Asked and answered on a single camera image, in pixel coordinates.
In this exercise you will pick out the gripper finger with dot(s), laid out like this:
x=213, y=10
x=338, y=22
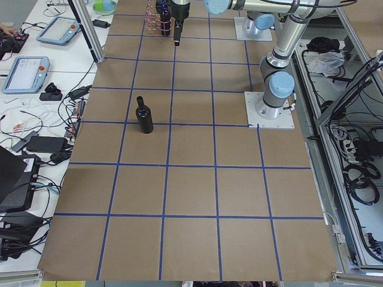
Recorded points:
x=178, y=28

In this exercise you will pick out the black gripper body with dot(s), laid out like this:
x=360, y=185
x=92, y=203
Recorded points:
x=180, y=12

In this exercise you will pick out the dark wine bottle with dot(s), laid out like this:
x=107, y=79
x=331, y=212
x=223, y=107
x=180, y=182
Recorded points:
x=143, y=114

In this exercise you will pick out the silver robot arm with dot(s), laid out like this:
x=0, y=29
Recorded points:
x=279, y=84
x=255, y=22

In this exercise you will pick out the dark bottle in basket left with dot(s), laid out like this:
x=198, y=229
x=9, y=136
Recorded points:
x=165, y=21

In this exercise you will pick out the green bowl with cubes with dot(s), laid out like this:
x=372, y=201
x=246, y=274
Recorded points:
x=104, y=7

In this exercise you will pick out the far blue teach pendant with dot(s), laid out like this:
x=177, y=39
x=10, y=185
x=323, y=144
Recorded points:
x=59, y=31

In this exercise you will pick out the blue teach pendant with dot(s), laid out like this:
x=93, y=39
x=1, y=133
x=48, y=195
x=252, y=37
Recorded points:
x=59, y=31
x=27, y=75

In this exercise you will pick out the near blue teach pendant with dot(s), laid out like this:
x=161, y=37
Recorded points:
x=27, y=75

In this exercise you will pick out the black power adapter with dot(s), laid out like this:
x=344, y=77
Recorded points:
x=46, y=144

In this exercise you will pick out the black laptop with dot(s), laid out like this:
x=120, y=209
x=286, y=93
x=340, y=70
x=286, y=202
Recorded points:
x=18, y=175

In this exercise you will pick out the copper wire wine basket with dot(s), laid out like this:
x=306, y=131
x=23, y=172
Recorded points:
x=152, y=16

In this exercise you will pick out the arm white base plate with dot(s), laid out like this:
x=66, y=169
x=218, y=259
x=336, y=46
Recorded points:
x=246, y=30
x=261, y=116

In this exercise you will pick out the aluminium frame post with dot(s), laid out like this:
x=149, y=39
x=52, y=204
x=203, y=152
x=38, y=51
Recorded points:
x=83, y=18

